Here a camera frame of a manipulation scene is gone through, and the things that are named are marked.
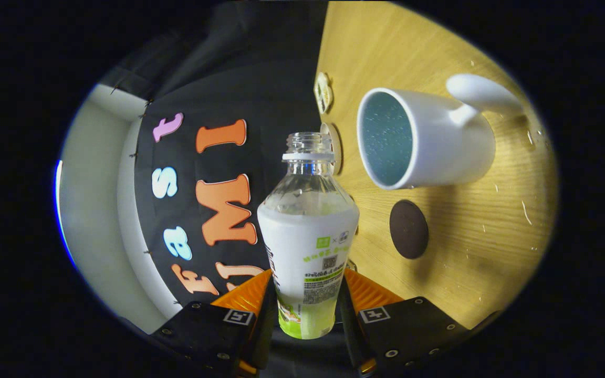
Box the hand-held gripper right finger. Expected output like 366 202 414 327
338 267 474 376

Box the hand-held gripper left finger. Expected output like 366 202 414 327
150 269 277 376

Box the clear juice bottle white label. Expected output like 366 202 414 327
257 131 360 340

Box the dark brown round coaster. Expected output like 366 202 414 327
389 199 430 260

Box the white cup blue inside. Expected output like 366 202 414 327
356 73 525 191

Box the wooden table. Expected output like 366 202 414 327
314 0 559 330

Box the black backdrop cloth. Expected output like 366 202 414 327
98 0 353 310

